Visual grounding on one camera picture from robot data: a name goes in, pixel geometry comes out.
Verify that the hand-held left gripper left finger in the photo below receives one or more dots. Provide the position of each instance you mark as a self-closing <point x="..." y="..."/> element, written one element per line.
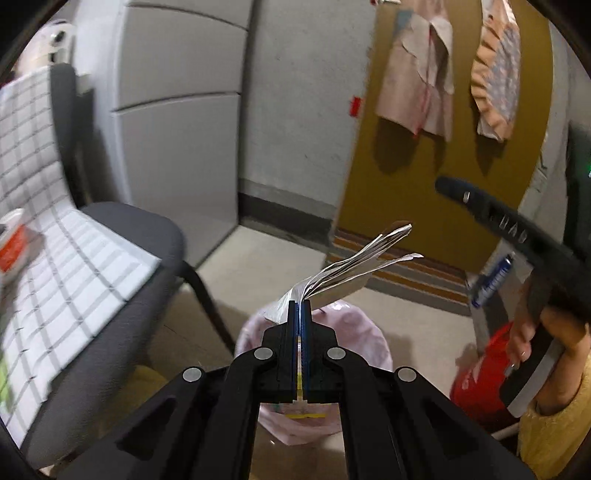
<point x="293" y="323"/>

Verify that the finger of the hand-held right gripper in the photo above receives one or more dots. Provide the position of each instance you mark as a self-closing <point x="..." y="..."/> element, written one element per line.
<point x="471" y="196"/>

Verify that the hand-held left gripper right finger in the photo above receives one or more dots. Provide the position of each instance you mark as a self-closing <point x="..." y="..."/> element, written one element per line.
<point x="306" y="323"/>

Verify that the pink bag lined bin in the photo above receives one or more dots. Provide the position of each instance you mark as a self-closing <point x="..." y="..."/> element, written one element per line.
<point x="364" y="341"/>

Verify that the silver foil snack wrapper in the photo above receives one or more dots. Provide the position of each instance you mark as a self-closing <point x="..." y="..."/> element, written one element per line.
<point x="344" y="272"/>

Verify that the person's right forearm yellow sleeve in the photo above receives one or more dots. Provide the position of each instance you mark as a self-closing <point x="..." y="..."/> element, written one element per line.
<point x="558" y="429"/>

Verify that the person's right hand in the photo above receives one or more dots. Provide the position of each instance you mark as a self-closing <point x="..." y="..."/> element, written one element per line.
<point x="565" y="327"/>

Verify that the mustard brown door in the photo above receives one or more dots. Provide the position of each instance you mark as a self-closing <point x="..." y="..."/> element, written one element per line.
<point x="438" y="194"/>

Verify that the blue cylindrical can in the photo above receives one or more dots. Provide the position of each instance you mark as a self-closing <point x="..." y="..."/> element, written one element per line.
<point x="493" y="281"/>

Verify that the striped floor mat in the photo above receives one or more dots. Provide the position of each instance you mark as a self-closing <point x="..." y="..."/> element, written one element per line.
<point x="415" y="272"/>

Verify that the hanging orange fan cloth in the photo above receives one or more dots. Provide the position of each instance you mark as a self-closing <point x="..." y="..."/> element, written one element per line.
<point x="496" y="83"/>

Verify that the pink hanging garment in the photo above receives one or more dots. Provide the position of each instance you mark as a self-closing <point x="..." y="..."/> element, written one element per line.
<point x="415" y="78"/>

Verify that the red plastic bucket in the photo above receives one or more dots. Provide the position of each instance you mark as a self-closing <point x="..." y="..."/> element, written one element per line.
<point x="480" y="392"/>

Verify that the small red tag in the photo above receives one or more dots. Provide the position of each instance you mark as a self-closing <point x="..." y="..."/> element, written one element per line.
<point x="355" y="107"/>

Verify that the yellow cloth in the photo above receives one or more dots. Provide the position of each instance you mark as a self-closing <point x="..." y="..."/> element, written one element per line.
<point x="138" y="392"/>

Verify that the grey office chair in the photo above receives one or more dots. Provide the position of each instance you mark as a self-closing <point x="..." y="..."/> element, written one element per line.
<point x="138" y="230"/>

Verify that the white checkered cloth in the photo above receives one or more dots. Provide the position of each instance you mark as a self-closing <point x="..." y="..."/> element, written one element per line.
<point x="69" y="258"/>

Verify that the grey cabinet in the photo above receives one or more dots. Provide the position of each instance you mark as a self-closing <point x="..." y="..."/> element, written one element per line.
<point x="175" y="115"/>

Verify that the white round appliance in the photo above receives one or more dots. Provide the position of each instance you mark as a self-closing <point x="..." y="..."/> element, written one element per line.
<point x="53" y="44"/>

